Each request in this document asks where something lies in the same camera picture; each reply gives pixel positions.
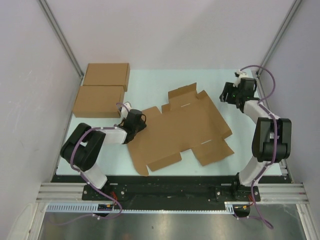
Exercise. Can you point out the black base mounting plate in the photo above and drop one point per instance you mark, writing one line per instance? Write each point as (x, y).
(216, 188)

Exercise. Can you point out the cardboard box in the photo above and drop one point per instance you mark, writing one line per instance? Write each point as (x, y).
(107, 74)
(189, 121)
(98, 102)

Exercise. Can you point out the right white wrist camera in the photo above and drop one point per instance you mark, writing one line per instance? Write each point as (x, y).
(239, 75)

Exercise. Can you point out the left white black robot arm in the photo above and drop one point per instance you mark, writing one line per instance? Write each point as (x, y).
(83, 146)

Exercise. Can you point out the white slotted cable duct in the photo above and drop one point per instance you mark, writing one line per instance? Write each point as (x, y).
(107, 208)

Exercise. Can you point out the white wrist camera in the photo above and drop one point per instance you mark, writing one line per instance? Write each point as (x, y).
(239, 75)
(124, 108)

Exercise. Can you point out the aluminium frame post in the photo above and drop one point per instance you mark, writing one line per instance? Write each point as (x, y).
(293, 10)
(49, 14)

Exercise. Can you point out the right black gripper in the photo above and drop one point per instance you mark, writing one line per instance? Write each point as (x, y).
(228, 87)

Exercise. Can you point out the aluminium front rail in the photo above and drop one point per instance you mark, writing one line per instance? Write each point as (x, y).
(279, 193)

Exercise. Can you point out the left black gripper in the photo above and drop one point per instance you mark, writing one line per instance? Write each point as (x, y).
(142, 126)

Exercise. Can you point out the left aluminium frame post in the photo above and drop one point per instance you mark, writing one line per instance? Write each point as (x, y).
(49, 14)

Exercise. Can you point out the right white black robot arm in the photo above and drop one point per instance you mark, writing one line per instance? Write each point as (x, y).
(271, 141)

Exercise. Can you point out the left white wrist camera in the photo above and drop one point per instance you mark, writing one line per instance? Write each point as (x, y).
(124, 108)

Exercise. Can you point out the right aluminium frame post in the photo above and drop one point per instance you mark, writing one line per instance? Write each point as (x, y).
(293, 10)

